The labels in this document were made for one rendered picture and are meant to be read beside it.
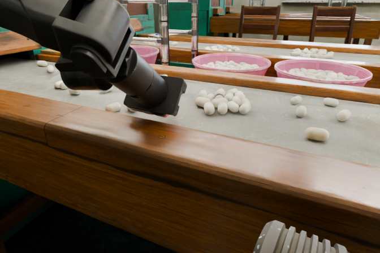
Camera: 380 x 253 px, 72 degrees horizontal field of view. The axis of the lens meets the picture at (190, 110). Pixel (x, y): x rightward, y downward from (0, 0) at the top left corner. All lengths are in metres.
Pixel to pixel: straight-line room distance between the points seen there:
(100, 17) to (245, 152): 0.25
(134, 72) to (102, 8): 0.09
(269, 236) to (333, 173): 0.17
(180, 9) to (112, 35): 3.23
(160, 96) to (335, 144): 0.30
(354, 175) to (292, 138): 0.14
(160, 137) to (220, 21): 3.06
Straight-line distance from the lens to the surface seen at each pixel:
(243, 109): 0.55
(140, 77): 0.37
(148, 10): 1.81
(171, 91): 0.44
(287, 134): 0.50
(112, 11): 0.34
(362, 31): 3.38
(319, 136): 0.49
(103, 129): 0.45
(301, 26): 3.31
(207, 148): 0.38
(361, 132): 0.57
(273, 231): 0.24
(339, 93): 0.72
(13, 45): 1.10
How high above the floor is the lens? 0.96
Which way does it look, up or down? 23 degrees down
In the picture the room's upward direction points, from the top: straight up
